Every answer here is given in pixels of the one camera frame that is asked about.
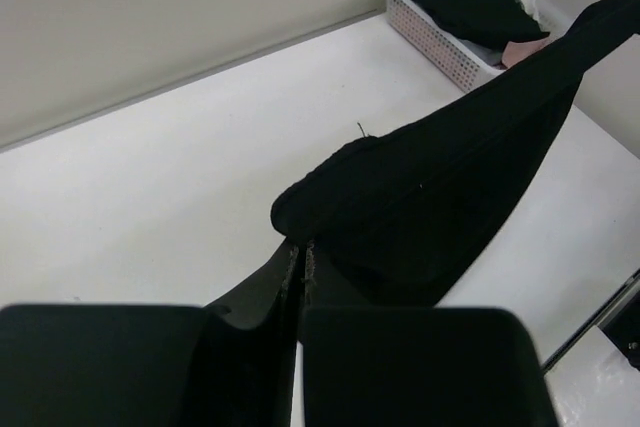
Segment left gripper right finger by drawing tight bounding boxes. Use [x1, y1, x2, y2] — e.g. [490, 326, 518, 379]
[301, 243, 559, 426]

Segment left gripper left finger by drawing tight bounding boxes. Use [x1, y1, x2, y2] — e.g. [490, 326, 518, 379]
[1, 242, 299, 426]

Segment black skirt in basket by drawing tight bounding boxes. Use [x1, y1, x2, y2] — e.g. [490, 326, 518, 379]
[411, 0, 549, 50]

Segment black skirt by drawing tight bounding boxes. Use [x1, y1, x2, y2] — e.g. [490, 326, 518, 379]
[411, 0, 549, 50]
[271, 0, 639, 306]

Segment pink cloth in basket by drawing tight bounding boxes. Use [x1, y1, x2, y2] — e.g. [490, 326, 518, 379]
[501, 37, 550, 69]

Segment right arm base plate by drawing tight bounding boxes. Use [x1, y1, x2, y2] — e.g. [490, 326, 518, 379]
[604, 294, 640, 370]

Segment grey cloth in basket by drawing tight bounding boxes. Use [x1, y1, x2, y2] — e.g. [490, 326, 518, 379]
[460, 39, 506, 70]

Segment white plastic basket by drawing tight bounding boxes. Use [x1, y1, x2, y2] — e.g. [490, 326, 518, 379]
[378, 0, 576, 94]

